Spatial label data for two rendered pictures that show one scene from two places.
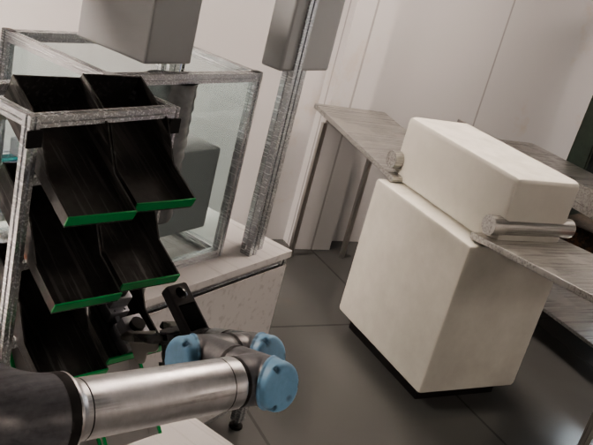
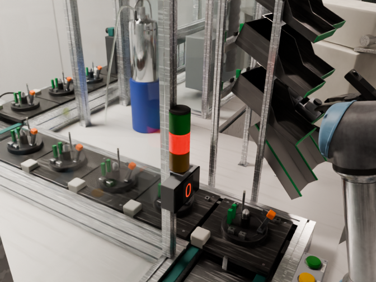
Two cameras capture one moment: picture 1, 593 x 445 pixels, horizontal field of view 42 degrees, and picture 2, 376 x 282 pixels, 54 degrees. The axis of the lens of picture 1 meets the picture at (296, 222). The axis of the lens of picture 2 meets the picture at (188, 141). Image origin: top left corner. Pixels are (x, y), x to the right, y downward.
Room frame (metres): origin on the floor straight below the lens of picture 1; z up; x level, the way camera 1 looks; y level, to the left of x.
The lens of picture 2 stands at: (0.12, 0.71, 1.75)
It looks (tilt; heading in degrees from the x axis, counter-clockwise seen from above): 28 degrees down; 359
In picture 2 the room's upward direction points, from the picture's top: 1 degrees clockwise
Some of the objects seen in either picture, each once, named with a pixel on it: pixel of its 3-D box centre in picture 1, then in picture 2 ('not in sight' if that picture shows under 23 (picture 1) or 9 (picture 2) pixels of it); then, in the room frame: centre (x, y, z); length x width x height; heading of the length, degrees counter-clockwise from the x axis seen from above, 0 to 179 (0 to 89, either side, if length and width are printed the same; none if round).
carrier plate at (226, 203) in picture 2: not in sight; (243, 232); (0.99, 0.52, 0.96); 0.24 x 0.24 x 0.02; 60
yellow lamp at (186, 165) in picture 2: not in sight; (179, 158); (0.89, 0.72, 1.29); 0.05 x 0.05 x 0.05
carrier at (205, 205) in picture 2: not in sight; (172, 192); (1.12, 0.74, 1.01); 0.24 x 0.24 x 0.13; 60
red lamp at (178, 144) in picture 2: not in sight; (179, 140); (0.89, 0.72, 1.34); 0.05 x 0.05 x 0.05
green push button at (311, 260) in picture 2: not in sight; (313, 263); (0.87, 0.34, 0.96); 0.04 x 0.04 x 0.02
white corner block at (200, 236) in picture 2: not in sight; (200, 237); (0.95, 0.65, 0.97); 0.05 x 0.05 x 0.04; 60
